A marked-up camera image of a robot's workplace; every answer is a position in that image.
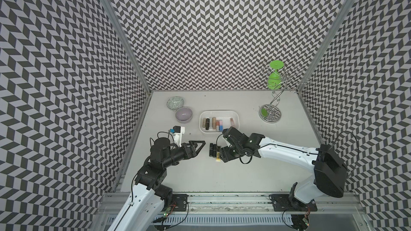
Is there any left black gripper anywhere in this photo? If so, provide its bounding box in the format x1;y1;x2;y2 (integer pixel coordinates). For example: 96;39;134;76
162;140;205;168

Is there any black and gold square lipstick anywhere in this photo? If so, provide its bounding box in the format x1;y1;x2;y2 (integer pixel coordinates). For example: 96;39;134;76
216;146;221;162

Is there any black lipstick gold band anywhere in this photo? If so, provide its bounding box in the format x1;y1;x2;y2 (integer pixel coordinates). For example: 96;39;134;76
205;118;210;130

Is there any white plastic storage box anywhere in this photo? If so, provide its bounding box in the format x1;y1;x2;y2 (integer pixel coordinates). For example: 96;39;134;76
199;110;240;134

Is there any silver lipstick tube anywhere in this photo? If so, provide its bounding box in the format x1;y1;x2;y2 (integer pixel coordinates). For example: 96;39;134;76
208;118;213;129

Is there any beige matte lipstick tube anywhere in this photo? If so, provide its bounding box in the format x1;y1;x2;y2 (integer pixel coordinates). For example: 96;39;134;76
212;117;216;129

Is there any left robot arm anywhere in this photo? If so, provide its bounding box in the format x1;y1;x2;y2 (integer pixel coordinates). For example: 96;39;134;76
109;138;206;231

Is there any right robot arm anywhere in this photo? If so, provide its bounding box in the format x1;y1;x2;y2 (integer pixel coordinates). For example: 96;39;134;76
220;128;348;209

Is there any plain black lipstick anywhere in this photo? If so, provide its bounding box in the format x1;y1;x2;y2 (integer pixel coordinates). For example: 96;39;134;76
213;144;218;158

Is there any black lipstick with text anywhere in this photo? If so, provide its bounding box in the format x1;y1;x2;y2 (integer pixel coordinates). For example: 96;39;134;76
209;143;215;158

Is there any purple ceramic bowl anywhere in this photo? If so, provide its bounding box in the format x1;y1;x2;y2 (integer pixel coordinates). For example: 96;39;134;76
175;107;193;124

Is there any green patterned bowl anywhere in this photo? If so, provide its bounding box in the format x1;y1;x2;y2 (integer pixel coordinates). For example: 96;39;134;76
166;96;185;111

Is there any green plastic cup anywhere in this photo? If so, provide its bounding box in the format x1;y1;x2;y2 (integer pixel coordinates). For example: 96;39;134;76
267;60;284;90

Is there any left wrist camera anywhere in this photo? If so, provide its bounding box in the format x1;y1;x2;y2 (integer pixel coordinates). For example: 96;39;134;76
170;126;185;147

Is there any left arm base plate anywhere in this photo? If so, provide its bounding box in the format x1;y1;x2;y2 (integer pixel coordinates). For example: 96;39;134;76
163;194;188;212

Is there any aluminium front rail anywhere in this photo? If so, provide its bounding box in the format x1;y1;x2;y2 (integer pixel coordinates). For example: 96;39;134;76
92;191;370;231

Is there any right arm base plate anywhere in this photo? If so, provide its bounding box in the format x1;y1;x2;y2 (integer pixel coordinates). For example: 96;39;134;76
269;194;318;212

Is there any chrome wire stand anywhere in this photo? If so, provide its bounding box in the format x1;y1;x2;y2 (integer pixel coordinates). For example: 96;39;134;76
259;63;306;124

